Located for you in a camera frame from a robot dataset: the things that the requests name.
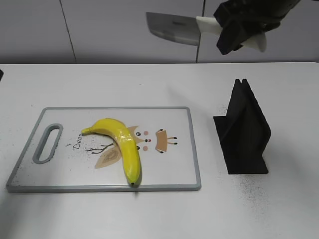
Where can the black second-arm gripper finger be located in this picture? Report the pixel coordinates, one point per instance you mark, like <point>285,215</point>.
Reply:
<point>1,74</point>

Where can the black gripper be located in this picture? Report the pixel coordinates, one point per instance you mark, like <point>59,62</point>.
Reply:
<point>257,15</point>

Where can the white-handled kitchen knife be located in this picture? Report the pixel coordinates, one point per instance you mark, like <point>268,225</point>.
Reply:
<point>183,29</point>

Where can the yellow plastic banana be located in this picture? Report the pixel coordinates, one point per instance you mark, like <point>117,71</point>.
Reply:
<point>124,140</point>

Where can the white grey-rimmed cutting board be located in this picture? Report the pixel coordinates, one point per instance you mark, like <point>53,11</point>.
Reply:
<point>58,158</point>

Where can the black knife stand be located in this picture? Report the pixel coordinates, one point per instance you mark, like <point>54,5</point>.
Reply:
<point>243,132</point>

